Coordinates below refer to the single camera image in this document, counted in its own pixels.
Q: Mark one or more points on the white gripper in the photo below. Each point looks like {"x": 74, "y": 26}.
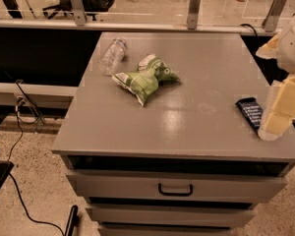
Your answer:
{"x": 294, "y": 48}

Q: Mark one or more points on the dark blue rxbar wrapper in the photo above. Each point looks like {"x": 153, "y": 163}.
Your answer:
{"x": 251, "y": 111}

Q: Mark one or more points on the green jalapeno chip bag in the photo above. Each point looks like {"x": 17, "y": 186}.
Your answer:
{"x": 151, "y": 71}

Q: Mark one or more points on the grey drawer cabinet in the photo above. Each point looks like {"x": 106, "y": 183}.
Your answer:
{"x": 188, "y": 132}

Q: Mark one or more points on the clear plastic water bottle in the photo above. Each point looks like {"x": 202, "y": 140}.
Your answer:
{"x": 112, "y": 57}

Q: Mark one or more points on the metal rail bracket right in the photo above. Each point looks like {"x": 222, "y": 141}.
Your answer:
{"x": 271, "y": 20}

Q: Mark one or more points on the metal rail bracket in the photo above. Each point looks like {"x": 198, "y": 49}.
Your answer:
{"x": 79, "y": 12}
{"x": 271, "y": 20}
{"x": 193, "y": 14}

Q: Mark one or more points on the metal rail bracket middle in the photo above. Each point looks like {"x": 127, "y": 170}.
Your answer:
{"x": 193, "y": 14}

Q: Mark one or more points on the black drawer handle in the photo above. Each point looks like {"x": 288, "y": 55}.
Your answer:
{"x": 185, "y": 191}

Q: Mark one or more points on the metal rail bracket left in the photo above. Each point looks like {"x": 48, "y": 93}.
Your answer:
{"x": 79, "y": 12}

